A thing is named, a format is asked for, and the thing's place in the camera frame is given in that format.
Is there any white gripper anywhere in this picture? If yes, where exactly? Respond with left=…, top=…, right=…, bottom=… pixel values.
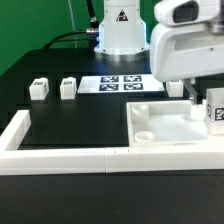
left=150, top=0, right=224, bottom=105

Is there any white square tabletop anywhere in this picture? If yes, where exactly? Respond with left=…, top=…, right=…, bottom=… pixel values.
left=126, top=100, right=224, bottom=147

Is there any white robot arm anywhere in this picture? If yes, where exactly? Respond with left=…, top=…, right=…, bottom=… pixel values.
left=95, top=0, right=224, bottom=104

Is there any white U-shaped obstacle fence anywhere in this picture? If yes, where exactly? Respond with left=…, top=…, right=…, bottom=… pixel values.
left=0, top=110, right=224, bottom=175

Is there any white marker plate with tags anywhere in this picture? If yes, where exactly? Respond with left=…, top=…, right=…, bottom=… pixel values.
left=78, top=74, right=164, bottom=94

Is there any black cable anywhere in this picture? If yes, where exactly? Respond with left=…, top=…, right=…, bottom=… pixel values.
left=44, top=0, right=101, bottom=50

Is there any white cable left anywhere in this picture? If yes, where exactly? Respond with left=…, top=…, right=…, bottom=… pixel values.
left=67, top=0, right=78, bottom=49

